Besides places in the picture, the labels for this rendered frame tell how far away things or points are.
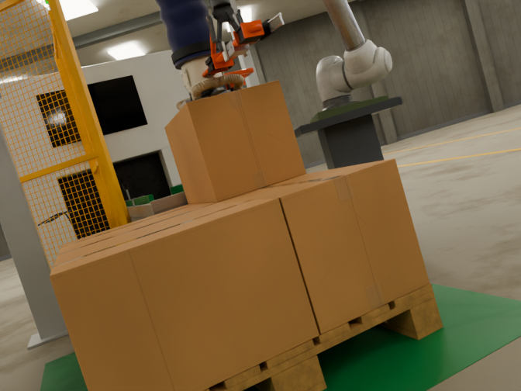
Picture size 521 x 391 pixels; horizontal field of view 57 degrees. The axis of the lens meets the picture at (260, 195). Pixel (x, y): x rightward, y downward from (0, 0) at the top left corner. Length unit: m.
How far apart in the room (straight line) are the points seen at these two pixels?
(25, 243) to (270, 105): 1.78
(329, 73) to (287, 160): 0.71
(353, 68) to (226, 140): 0.85
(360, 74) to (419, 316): 1.31
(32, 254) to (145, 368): 1.98
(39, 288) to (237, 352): 2.02
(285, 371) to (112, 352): 0.46
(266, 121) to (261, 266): 0.82
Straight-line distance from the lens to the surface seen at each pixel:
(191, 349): 1.27
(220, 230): 1.25
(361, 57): 2.43
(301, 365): 1.39
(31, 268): 3.15
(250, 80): 5.82
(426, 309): 1.58
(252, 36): 1.67
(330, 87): 2.53
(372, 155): 2.49
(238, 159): 1.90
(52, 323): 3.20
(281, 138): 1.97
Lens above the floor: 0.66
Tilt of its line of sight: 4 degrees down
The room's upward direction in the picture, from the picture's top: 17 degrees counter-clockwise
